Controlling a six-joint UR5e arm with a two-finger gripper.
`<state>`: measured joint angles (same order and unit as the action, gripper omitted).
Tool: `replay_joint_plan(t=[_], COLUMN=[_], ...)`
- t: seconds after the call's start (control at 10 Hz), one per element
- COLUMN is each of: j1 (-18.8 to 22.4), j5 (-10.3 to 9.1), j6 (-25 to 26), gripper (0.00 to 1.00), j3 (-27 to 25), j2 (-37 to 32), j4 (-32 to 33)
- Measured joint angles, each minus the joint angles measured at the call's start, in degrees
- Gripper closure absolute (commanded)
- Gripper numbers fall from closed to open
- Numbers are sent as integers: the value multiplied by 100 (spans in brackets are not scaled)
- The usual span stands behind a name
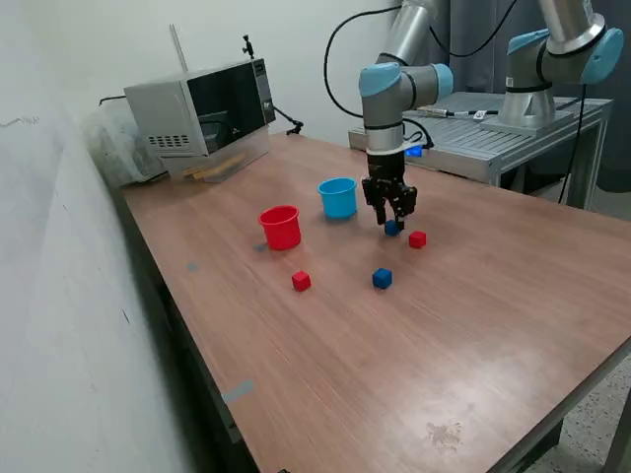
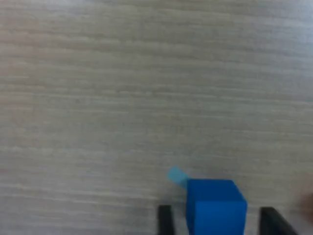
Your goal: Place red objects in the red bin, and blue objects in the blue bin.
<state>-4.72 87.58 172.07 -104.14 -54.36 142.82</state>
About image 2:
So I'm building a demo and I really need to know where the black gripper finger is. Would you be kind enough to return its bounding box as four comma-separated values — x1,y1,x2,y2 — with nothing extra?
158,205,176,235
259,207,300,235

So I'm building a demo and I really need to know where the small tape marker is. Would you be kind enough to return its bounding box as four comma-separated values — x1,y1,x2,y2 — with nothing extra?
167,166,189,189

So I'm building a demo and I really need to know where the blue cube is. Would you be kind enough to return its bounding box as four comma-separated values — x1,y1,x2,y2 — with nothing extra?
185,179,248,235

